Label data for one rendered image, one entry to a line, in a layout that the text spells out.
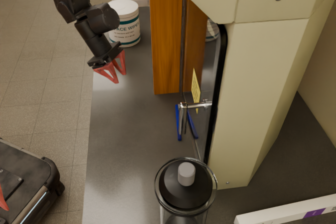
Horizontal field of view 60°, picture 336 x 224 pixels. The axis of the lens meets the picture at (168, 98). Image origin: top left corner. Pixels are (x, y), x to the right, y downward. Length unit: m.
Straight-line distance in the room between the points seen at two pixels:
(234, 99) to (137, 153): 0.40
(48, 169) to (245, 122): 1.34
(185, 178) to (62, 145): 1.71
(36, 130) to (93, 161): 1.49
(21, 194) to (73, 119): 0.77
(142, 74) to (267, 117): 0.59
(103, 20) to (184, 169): 0.45
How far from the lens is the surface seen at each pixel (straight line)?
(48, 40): 3.21
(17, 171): 1.81
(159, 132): 0.87
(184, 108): 0.58
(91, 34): 0.84
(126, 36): 1.19
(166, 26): 0.84
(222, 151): 0.64
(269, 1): 0.43
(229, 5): 0.41
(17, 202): 1.71
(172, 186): 0.50
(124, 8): 1.18
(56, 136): 2.21
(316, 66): 1.05
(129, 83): 1.04
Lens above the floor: 1.62
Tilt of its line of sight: 44 degrees down
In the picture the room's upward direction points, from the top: straight up
